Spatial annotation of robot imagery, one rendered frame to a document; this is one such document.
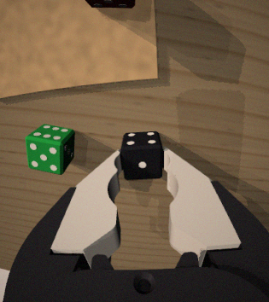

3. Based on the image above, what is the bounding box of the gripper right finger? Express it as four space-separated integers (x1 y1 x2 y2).
162 147 269 298

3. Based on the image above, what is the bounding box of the green die with white pips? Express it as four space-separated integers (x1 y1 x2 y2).
26 124 75 175

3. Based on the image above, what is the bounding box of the dark red die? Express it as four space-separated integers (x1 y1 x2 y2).
85 0 135 9

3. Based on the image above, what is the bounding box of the tan cork mat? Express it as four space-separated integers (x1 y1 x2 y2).
0 0 158 98

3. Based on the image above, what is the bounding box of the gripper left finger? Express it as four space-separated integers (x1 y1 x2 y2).
3 149 123 302

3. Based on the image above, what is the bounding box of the black die with white pips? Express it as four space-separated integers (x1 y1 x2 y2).
120 131 162 180

